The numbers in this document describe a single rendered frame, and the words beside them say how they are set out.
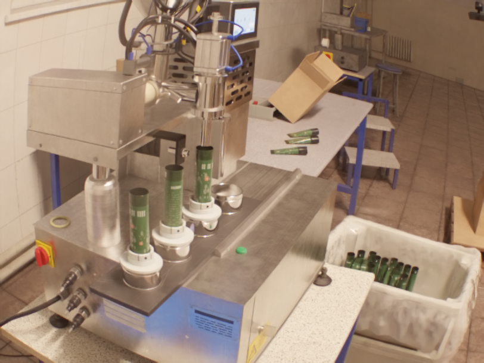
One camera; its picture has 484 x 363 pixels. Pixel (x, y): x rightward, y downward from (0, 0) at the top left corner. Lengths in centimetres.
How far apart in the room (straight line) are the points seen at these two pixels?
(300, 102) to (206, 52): 180
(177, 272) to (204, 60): 35
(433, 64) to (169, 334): 1040
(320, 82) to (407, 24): 855
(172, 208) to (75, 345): 45
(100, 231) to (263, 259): 30
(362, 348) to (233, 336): 90
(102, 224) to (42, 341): 37
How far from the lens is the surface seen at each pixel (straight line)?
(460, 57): 1114
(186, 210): 107
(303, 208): 125
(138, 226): 86
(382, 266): 198
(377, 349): 179
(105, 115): 94
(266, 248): 108
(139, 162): 133
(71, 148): 101
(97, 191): 100
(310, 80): 270
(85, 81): 96
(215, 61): 96
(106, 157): 96
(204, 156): 102
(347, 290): 149
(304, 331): 131
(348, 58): 534
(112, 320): 111
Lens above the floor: 154
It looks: 23 degrees down
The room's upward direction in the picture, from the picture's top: 5 degrees clockwise
